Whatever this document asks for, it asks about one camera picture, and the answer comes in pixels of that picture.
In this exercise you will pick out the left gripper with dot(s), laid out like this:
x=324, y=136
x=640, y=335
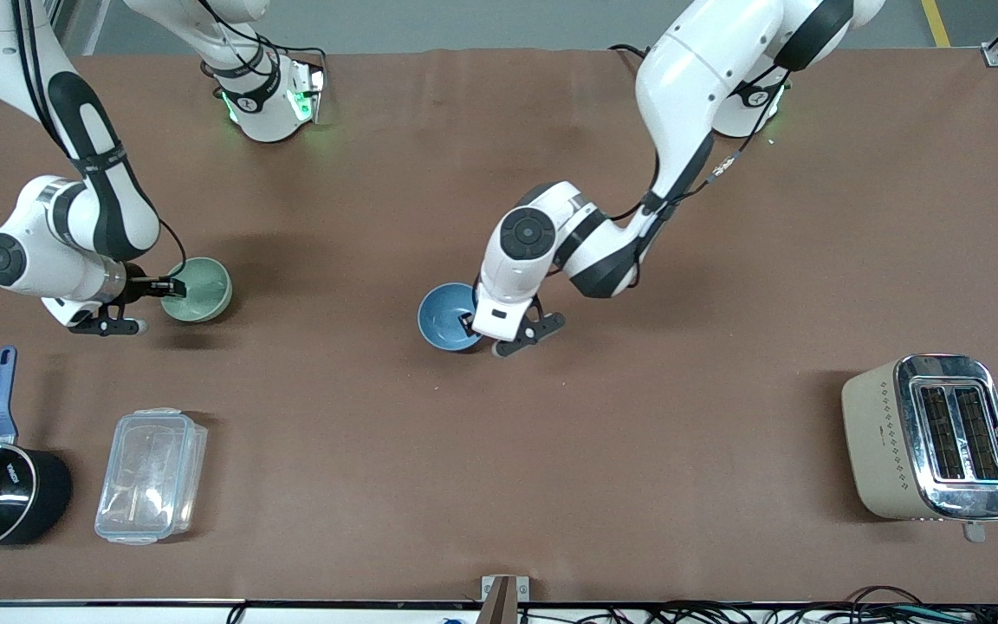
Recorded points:
x=466, y=323

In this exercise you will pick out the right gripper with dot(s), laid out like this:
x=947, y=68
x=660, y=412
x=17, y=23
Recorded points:
x=136, y=287

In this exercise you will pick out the blue bowl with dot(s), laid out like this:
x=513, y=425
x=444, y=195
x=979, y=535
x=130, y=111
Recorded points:
x=443, y=316

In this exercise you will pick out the green bowl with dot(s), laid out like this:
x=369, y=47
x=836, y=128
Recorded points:
x=203, y=290

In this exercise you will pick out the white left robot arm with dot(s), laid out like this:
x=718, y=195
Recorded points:
x=690, y=78

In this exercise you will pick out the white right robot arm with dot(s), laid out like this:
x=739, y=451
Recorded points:
x=40, y=260

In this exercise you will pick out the brown table mat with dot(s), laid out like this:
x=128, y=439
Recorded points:
x=499, y=451

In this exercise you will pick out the clear plastic food container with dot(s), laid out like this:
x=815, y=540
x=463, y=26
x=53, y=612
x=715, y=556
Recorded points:
x=151, y=475

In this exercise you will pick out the grey base box green light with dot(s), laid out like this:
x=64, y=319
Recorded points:
x=304, y=95

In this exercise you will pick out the beige chrome toaster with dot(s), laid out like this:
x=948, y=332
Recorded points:
x=923, y=438

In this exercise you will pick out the grey metal bracket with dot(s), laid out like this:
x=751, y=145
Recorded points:
x=523, y=588

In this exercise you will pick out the brown wooden post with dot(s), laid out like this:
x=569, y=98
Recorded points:
x=499, y=602

